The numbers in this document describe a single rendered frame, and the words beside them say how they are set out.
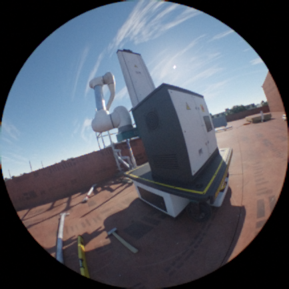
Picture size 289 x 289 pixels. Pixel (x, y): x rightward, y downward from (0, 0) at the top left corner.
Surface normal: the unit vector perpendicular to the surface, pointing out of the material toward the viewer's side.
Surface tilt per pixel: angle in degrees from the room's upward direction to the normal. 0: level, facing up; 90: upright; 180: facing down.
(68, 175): 90
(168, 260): 0
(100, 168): 90
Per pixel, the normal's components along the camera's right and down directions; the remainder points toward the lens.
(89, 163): 0.59, -0.14
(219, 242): -0.29, -0.96
